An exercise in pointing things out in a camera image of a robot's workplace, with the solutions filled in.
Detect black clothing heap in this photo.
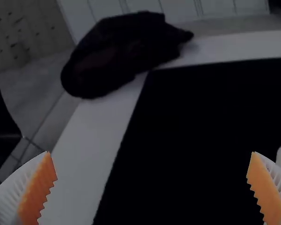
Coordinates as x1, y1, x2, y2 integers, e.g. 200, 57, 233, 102
60, 10, 194, 100

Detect black mat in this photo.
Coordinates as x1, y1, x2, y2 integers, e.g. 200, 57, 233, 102
93, 57, 281, 225

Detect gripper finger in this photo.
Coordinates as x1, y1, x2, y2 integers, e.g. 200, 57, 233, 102
0, 150, 59, 225
245, 151, 281, 225

